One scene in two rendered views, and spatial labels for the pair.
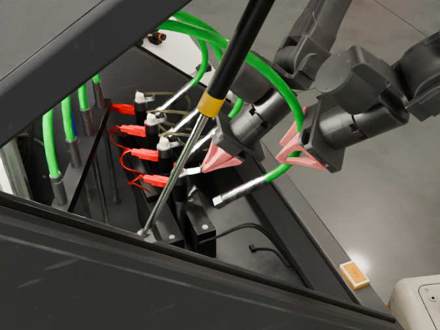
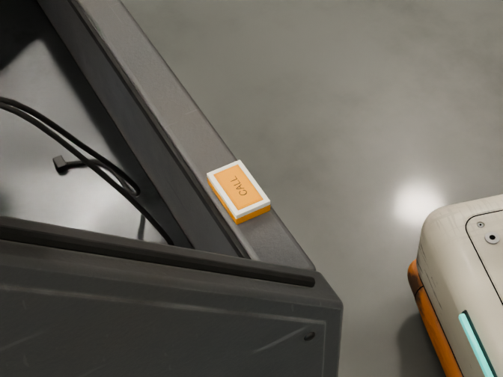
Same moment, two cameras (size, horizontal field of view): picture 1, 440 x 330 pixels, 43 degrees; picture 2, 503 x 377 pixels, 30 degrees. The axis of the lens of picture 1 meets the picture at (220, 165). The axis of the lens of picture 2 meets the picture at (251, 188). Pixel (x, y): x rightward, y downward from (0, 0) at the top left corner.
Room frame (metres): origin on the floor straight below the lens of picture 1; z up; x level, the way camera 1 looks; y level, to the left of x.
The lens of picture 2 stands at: (0.13, -0.21, 1.51)
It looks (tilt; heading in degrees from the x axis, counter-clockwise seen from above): 49 degrees down; 356
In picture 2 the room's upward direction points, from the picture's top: 2 degrees counter-clockwise
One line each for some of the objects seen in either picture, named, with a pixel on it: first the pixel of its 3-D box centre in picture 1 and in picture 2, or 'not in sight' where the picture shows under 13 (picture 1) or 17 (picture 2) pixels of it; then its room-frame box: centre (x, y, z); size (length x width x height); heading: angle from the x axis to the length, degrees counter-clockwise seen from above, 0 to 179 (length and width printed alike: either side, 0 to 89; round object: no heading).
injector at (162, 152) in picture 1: (173, 185); not in sight; (0.79, 0.09, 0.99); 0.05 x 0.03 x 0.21; 113
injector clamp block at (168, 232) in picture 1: (164, 203); not in sight; (0.83, 0.12, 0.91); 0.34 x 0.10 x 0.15; 23
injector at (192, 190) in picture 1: (186, 213); not in sight; (0.72, 0.06, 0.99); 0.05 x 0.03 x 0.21; 113
